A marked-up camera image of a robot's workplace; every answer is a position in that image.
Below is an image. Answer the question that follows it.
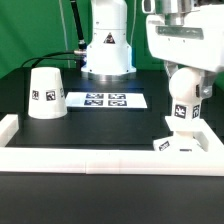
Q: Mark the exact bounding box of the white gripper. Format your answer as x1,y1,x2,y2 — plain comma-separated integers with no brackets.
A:
146,6,224,99

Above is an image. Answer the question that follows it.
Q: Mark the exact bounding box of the white lamp bulb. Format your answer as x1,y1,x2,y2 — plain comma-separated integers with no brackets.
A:
169,67,201,120

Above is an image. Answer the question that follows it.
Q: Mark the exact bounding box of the white lamp base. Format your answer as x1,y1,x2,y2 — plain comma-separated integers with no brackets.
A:
153,116,207,152

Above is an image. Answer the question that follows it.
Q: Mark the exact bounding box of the white lamp shade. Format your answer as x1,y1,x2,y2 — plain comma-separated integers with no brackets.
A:
28,67,67,119

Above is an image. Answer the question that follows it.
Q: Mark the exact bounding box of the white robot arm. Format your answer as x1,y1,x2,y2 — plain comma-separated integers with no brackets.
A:
82,0,224,98

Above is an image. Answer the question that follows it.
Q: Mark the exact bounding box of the white U-shaped fence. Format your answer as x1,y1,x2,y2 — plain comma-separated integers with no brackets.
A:
0,114,224,176

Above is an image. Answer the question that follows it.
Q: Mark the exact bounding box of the white tag sheet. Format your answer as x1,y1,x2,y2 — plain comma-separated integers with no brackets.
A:
66,92,147,109

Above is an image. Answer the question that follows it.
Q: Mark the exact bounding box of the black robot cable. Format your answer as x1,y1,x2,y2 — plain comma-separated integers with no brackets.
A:
20,0,88,69

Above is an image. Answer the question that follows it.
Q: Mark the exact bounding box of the thin white cable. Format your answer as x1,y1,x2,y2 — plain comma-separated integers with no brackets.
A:
58,0,72,69

